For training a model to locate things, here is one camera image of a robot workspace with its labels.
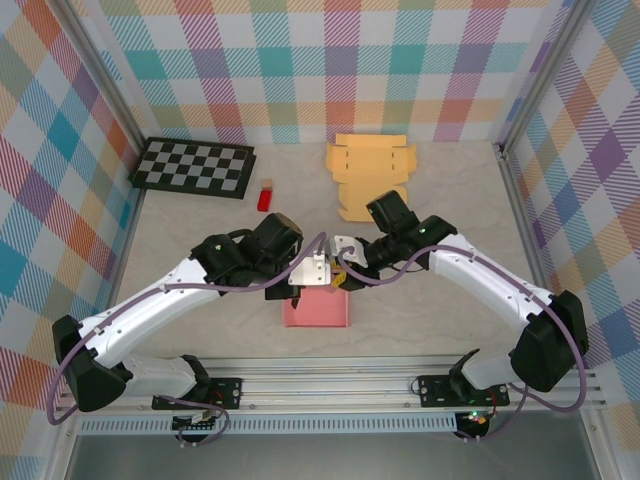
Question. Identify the black grey checkerboard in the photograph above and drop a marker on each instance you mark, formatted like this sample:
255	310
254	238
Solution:
192	167

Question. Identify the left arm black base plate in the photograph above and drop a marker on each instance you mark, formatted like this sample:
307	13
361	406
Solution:
225	392

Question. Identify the yellow paper box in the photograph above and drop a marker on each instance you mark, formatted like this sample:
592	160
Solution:
360	160

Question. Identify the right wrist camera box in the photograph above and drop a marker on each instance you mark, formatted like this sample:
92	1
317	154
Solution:
347	245

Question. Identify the small tan wooden block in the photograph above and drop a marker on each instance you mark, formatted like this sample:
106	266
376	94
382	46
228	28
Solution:
267	183

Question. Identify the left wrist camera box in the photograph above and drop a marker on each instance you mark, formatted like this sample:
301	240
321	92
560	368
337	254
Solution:
310	270

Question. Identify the pink paper box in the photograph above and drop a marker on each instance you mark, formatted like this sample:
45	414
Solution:
320	310

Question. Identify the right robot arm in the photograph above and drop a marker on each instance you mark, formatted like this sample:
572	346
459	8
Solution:
545	345

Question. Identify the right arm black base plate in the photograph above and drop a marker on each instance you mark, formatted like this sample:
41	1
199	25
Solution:
435	392

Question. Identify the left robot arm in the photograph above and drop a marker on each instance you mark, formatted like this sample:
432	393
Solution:
150	305

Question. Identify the aluminium rail frame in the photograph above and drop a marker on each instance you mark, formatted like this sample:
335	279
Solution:
325	385

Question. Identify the aluminium side rail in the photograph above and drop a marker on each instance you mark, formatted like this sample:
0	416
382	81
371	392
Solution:
517	200

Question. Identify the red block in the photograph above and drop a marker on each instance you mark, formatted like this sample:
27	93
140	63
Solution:
265	201

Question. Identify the aluminium corner post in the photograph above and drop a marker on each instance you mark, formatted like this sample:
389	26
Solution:
542	75
107	82

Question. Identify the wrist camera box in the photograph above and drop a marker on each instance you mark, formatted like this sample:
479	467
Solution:
310	270
347	245

